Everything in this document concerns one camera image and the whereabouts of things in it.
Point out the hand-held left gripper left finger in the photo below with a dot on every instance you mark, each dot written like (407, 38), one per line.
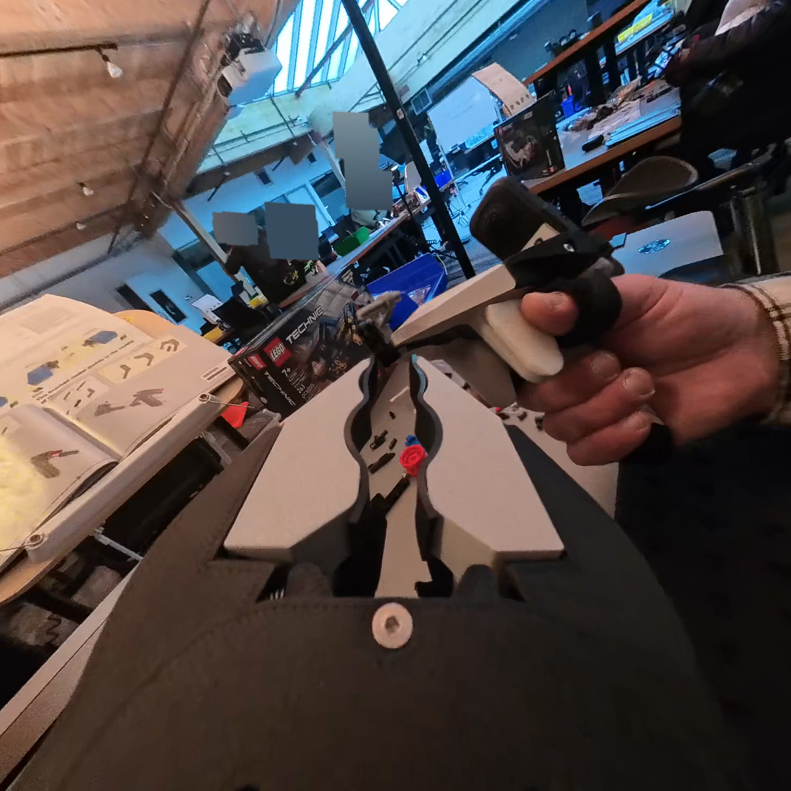
(296, 494)

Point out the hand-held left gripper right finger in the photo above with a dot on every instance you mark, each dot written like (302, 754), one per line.
(494, 494)

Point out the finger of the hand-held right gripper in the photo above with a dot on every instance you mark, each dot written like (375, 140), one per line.
(482, 371)
(457, 309)

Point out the grey beam brick assembly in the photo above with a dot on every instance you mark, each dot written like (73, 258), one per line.
(377, 309)

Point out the grey desk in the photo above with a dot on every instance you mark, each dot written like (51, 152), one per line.
(395, 531)

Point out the person's right hand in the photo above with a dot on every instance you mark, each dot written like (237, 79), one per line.
(680, 358)

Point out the blue open-front bin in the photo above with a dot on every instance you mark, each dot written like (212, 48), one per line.
(401, 278)

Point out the large red wheel rim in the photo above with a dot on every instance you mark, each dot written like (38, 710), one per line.
(413, 458)

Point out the scattered toy brick pieces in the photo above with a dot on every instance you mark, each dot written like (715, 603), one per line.
(380, 460)

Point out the orange cone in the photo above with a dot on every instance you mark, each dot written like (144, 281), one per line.
(235, 414)

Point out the grey chair seat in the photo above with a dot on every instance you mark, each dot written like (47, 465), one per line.
(642, 185)

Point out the black toy car box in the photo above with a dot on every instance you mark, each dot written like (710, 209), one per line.
(531, 142)

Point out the black toy truck box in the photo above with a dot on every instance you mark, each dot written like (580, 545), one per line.
(290, 371)

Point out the green crate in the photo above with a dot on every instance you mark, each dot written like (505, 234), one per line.
(352, 242)

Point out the wooden table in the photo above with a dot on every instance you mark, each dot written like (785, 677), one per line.
(618, 148)

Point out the white board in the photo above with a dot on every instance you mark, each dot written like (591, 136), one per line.
(457, 117)

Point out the cardboard sheet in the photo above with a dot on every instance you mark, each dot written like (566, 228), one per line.
(507, 86)

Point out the black perforated mat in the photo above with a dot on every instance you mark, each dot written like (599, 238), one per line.
(710, 587)

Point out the open instruction booklet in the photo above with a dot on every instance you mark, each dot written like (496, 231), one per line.
(92, 371)

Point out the white ceiling heater unit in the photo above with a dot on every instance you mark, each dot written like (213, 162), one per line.
(253, 74)

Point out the white track spotlight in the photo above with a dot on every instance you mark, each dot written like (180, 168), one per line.
(111, 67)

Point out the black steel post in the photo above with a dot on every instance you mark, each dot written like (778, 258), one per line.
(401, 123)

